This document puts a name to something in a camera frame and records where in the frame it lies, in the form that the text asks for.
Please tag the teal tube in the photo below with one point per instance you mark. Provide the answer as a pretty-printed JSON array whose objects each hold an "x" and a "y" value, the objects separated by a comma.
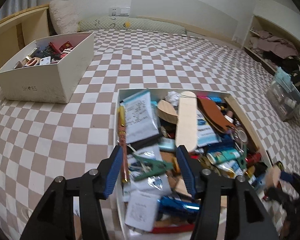
[{"x": 222, "y": 155}]

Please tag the white fluffy pillow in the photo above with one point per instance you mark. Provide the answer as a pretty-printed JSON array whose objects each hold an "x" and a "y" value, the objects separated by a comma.
[{"x": 63, "y": 17}]

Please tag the white wall socket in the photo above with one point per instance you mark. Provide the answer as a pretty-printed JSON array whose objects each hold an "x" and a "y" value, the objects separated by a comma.
[{"x": 118, "y": 11}]

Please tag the brown leather pouch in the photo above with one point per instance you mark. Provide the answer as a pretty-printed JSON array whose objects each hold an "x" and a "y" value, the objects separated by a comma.
[{"x": 215, "y": 115}]

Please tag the blue and white tissue packet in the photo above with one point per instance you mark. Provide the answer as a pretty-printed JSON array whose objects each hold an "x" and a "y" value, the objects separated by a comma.
[{"x": 206, "y": 135}]

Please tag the white headboard panel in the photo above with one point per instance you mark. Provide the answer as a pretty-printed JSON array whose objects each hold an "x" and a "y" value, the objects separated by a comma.
[{"x": 190, "y": 10}]

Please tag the teardrop wooden piece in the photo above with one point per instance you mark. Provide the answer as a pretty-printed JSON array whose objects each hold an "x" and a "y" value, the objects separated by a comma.
[{"x": 167, "y": 112}]

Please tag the shallow white box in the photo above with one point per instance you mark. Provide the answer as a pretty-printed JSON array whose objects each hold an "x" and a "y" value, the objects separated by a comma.
[{"x": 120, "y": 205}]

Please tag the white shoe box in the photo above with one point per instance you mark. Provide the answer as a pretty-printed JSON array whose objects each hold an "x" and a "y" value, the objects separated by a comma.
[{"x": 40, "y": 85}]

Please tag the blue metallic tube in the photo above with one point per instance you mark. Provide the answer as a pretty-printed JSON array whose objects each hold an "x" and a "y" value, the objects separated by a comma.
[{"x": 175, "y": 203}]

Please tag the green clothes clip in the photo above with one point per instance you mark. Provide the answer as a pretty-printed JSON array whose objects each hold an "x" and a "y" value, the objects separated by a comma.
[{"x": 152, "y": 167}]

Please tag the white paper packet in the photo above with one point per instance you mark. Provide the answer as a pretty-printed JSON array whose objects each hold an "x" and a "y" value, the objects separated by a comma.
[{"x": 141, "y": 210}]

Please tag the light wooden pen case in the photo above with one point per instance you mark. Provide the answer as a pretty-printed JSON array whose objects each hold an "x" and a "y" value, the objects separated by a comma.
[{"x": 186, "y": 122}]

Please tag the clear plastic bin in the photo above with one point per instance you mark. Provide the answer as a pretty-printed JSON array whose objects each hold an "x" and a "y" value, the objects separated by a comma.
[{"x": 287, "y": 100}]

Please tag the open wooden cabinet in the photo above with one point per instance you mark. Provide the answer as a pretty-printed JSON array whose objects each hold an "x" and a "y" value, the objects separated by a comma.
[{"x": 250, "y": 30}]

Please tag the brown pen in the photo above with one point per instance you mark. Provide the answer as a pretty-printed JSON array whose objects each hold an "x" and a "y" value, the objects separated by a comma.
[{"x": 121, "y": 130}]

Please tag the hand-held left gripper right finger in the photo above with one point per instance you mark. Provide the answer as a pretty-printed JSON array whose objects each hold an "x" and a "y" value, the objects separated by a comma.
[{"x": 187, "y": 172}]

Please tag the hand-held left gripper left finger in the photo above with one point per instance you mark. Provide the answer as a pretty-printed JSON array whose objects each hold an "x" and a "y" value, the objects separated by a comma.
[{"x": 112, "y": 175}]

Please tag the green long bolster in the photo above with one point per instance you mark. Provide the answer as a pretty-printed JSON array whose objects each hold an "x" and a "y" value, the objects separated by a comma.
[{"x": 140, "y": 26}]

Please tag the pile of pink clothes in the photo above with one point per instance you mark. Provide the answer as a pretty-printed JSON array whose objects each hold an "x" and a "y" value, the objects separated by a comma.
[{"x": 272, "y": 42}]

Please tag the black bag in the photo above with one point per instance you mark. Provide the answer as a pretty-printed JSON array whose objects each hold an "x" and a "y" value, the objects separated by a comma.
[{"x": 297, "y": 72}]

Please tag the small wall socket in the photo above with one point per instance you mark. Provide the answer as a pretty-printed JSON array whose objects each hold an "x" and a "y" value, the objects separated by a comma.
[{"x": 236, "y": 39}]

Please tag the wooden bedside shelf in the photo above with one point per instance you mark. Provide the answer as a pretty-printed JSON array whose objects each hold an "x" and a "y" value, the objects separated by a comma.
[{"x": 5, "y": 35}]

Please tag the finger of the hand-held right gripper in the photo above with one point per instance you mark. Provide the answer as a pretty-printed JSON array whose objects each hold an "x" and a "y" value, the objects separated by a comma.
[
  {"x": 288, "y": 178},
  {"x": 277, "y": 195}
]

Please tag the clear packet with printed label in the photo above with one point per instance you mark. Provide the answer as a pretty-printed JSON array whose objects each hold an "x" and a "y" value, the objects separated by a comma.
[{"x": 140, "y": 115}]

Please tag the black round tape roll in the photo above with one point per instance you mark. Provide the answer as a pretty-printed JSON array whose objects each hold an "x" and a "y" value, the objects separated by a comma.
[{"x": 278, "y": 164}]

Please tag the pile of small trinkets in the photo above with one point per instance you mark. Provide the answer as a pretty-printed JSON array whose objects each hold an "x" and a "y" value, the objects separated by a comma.
[{"x": 47, "y": 52}]

